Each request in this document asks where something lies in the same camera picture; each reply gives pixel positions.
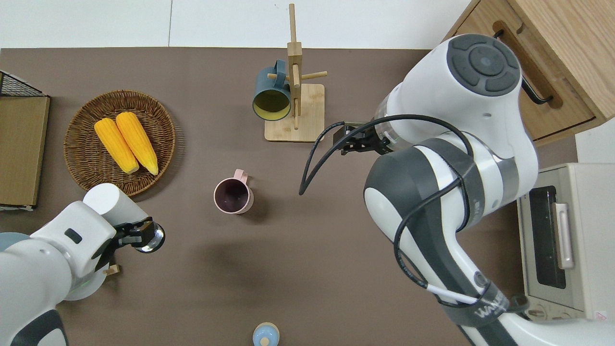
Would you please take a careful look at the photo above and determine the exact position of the wooden cabinet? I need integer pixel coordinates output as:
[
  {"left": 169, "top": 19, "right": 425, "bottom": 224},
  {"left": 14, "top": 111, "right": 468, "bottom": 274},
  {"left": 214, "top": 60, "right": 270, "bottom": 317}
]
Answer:
[{"left": 441, "top": 0, "right": 615, "bottom": 148}]

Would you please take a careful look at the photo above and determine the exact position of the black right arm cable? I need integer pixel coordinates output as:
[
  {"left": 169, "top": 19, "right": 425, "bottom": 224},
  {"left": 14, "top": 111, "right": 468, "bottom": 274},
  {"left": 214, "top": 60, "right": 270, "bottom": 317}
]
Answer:
[{"left": 298, "top": 114, "right": 481, "bottom": 308}]

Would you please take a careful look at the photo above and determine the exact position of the wooden mug stand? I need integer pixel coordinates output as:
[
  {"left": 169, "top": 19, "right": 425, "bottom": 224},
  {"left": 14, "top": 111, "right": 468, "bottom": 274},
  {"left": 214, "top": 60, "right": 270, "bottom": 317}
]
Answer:
[{"left": 264, "top": 3, "right": 329, "bottom": 143}]

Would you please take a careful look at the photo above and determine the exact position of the yellow corn cob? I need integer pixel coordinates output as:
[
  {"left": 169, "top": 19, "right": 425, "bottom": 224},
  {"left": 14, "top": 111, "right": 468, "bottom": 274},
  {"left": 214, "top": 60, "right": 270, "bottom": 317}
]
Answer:
[
  {"left": 94, "top": 118, "right": 140, "bottom": 174},
  {"left": 115, "top": 111, "right": 160, "bottom": 176}
]

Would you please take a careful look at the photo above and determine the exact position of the black cabinet handle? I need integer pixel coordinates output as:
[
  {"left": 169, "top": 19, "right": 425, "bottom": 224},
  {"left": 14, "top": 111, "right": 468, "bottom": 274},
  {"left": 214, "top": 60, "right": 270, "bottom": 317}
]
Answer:
[{"left": 493, "top": 29, "right": 554, "bottom": 105}]

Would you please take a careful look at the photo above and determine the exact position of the pink mug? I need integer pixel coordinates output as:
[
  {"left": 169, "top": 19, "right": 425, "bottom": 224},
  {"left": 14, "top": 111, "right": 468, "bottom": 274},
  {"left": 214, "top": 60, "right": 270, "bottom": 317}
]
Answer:
[{"left": 213, "top": 169, "right": 255, "bottom": 215}]

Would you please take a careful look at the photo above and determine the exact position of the light blue plate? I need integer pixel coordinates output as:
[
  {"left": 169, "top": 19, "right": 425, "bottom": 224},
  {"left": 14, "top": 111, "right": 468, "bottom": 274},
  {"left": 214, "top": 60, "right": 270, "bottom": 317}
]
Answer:
[{"left": 0, "top": 232, "right": 33, "bottom": 251}]

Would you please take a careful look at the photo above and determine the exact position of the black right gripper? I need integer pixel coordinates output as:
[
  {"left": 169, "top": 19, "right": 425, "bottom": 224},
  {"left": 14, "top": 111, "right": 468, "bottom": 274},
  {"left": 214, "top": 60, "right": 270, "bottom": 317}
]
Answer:
[{"left": 333, "top": 122, "right": 390, "bottom": 156}]

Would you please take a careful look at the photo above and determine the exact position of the white toaster oven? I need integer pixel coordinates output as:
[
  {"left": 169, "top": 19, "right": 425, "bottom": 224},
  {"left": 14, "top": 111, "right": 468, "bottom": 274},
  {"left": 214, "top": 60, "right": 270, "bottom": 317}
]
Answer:
[{"left": 516, "top": 162, "right": 615, "bottom": 322}]

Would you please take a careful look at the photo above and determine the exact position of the dark blue mug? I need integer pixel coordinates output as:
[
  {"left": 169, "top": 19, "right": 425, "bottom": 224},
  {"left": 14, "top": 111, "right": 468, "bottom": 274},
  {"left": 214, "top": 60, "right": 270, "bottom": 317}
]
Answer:
[{"left": 252, "top": 59, "right": 293, "bottom": 122}]

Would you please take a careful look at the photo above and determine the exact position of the wire grid box with shelf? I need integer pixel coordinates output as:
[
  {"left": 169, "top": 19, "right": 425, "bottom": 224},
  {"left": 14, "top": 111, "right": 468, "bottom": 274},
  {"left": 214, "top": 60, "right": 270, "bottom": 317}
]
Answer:
[{"left": 0, "top": 70, "right": 51, "bottom": 211}]

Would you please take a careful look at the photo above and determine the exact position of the round wicker basket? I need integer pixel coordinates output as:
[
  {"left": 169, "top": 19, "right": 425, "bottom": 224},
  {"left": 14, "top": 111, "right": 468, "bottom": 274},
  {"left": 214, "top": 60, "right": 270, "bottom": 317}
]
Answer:
[{"left": 63, "top": 89, "right": 177, "bottom": 198}]

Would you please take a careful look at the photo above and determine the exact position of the white oven door handle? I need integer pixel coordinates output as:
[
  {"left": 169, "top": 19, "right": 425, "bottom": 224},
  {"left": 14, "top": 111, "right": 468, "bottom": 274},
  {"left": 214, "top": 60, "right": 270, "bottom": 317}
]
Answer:
[{"left": 552, "top": 202, "right": 575, "bottom": 270}]

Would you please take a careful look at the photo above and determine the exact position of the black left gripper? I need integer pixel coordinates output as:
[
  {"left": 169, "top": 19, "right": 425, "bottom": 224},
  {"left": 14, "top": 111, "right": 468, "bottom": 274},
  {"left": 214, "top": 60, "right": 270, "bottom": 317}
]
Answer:
[{"left": 98, "top": 217, "right": 157, "bottom": 263}]

